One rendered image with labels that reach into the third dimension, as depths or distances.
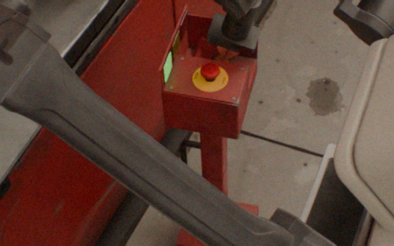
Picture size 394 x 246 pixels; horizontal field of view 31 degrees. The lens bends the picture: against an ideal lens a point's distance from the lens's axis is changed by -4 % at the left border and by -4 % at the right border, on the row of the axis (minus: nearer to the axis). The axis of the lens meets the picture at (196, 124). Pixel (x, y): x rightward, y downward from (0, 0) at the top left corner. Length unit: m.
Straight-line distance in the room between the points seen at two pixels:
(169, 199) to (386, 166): 0.22
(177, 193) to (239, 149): 1.74
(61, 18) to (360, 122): 0.90
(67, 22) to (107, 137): 0.95
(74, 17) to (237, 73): 0.36
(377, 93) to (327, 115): 1.70
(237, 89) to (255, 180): 0.84
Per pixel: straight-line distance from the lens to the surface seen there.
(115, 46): 1.67
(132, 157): 0.62
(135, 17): 1.72
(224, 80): 1.52
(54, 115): 0.60
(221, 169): 1.81
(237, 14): 1.41
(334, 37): 2.73
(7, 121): 1.23
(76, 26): 1.53
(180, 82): 1.52
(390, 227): 0.82
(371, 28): 0.98
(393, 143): 0.72
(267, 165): 2.34
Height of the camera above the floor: 1.92
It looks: 52 degrees down
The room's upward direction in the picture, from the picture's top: 3 degrees counter-clockwise
